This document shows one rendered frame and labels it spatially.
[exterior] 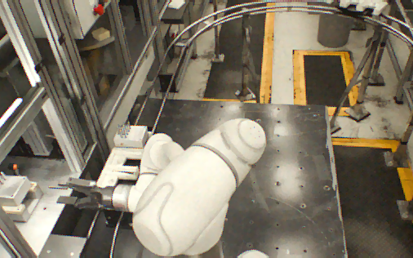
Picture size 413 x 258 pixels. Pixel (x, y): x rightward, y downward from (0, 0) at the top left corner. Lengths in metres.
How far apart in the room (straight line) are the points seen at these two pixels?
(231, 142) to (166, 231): 0.21
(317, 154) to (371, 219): 0.80
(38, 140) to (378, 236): 1.92
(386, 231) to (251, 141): 1.90
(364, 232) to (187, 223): 1.93
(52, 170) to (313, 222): 1.09
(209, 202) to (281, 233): 0.94
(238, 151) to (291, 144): 1.23
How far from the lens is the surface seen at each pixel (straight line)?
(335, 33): 4.00
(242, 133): 0.74
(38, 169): 1.71
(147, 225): 0.68
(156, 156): 1.28
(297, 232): 1.63
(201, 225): 0.70
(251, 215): 1.65
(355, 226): 2.53
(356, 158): 2.90
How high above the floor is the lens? 2.04
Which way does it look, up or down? 43 degrees down
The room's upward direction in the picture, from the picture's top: 5 degrees counter-clockwise
